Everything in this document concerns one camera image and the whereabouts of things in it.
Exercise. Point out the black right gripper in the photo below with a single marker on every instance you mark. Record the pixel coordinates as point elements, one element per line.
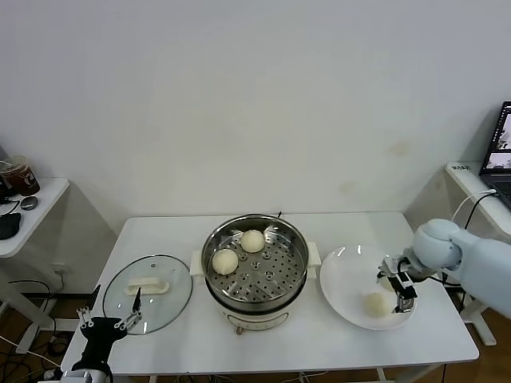
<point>406,269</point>

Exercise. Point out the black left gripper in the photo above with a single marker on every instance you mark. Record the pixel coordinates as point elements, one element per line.
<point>100,335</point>

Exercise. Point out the white steamed baozi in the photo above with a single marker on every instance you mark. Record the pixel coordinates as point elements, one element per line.
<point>252,240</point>
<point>376,305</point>
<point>224,262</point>
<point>386,285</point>

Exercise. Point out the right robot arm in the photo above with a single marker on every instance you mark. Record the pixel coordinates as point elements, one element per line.
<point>471,255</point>

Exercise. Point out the stainless steel steamer basket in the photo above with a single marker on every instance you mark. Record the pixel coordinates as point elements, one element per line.
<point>263,279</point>

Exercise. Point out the white round plate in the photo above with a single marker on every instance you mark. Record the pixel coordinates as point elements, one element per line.
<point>343,287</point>

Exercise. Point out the white side table labelled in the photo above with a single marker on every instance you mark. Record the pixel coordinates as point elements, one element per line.
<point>467,179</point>

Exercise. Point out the round grey disc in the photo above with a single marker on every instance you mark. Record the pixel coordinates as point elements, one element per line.
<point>30,202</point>

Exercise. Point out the open black laptop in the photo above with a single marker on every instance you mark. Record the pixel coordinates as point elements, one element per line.
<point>497,159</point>

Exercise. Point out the brown coffee cup white logo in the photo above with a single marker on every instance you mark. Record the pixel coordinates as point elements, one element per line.
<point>26,177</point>

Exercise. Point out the dark plastic drink cup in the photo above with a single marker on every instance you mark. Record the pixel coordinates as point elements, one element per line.
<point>6,179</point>

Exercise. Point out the white wall outlet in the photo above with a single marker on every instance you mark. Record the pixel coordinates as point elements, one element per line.
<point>63,269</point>

